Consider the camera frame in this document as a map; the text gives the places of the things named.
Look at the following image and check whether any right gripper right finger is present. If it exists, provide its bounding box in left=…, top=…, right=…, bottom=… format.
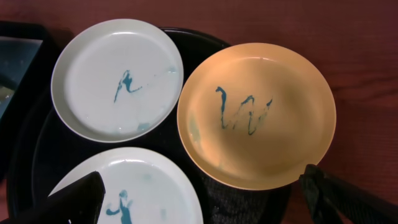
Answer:
left=299, top=164, right=397, bottom=224

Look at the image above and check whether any white plate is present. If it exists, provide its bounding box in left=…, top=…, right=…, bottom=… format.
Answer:
left=51, top=19, right=184, bottom=143
left=52, top=147, right=204, bottom=224

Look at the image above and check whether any yellow plate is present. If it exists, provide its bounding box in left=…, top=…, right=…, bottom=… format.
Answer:
left=177, top=43, right=336, bottom=190

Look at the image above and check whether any round black serving tray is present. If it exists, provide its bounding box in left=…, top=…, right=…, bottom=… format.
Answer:
left=6, top=27, right=292, bottom=224

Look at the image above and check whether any rectangular black water tray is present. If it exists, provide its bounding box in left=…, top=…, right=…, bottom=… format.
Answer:
left=1, top=21, right=60, bottom=179

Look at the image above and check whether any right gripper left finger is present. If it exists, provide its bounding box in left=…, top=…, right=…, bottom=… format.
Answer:
left=1, top=171, right=106, bottom=224

